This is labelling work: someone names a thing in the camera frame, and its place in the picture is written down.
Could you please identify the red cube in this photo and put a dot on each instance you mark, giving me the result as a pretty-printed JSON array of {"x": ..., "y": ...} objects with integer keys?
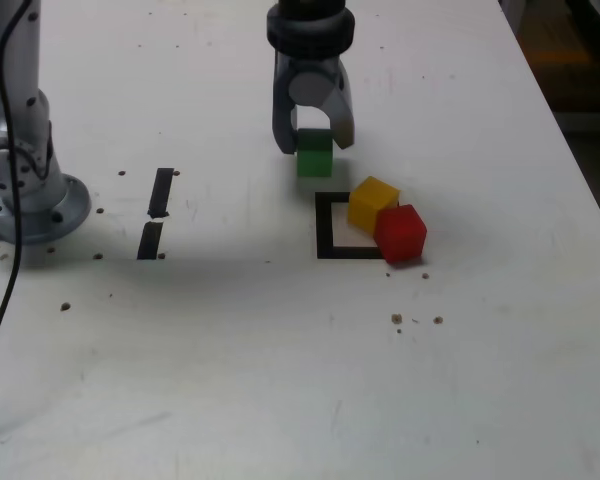
[{"x": 400, "y": 235}]

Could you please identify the black tape square outline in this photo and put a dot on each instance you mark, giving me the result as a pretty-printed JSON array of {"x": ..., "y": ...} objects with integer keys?
[{"x": 324, "y": 235}]

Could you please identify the black tape strip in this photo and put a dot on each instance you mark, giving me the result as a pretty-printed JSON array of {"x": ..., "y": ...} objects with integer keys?
[{"x": 161, "y": 195}]

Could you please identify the yellow cube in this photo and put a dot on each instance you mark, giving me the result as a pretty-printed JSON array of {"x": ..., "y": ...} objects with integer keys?
[{"x": 370, "y": 200}]

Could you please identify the green cube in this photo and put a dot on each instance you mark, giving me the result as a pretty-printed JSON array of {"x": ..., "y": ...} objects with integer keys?
[{"x": 315, "y": 160}]

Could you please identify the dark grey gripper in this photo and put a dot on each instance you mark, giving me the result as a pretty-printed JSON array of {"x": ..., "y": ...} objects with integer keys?
[{"x": 310, "y": 62}]

